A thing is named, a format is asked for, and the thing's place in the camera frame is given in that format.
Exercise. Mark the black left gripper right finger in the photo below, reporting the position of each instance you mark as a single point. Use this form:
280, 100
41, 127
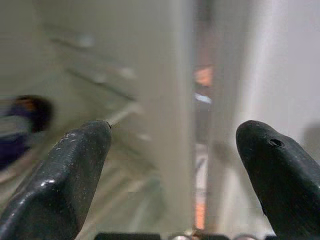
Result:
282, 180

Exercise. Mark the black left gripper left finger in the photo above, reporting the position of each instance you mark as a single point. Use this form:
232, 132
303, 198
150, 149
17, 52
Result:
62, 175

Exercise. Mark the silver fridge with green sticker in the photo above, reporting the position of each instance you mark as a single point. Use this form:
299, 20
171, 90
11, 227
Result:
162, 75

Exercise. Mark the dark purple packet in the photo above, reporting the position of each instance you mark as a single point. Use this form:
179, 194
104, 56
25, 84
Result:
22, 125

